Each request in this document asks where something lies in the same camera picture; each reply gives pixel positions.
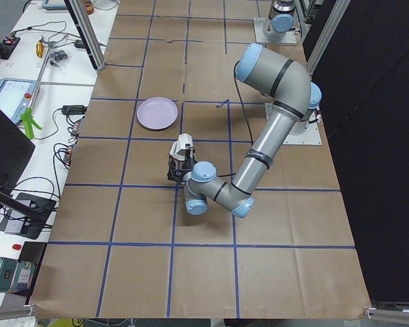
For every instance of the lilac plastic plate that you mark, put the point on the lilac plastic plate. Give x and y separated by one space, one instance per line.
157 113

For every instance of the blue teach pendant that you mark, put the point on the blue teach pendant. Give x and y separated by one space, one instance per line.
15 95

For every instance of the yellow resistor block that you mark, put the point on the yellow resistor block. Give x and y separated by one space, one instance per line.
39 49

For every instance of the green handled reach grabber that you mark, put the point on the green handled reach grabber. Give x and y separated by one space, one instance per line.
27 117

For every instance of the black power adapter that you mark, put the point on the black power adapter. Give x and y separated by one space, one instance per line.
73 110

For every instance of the brown paper table cover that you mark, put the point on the brown paper table cover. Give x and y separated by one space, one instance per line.
123 244

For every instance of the aluminium frame post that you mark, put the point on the aluminium frame post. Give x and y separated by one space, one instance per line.
81 21

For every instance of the black monitor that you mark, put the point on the black monitor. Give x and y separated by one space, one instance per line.
15 153

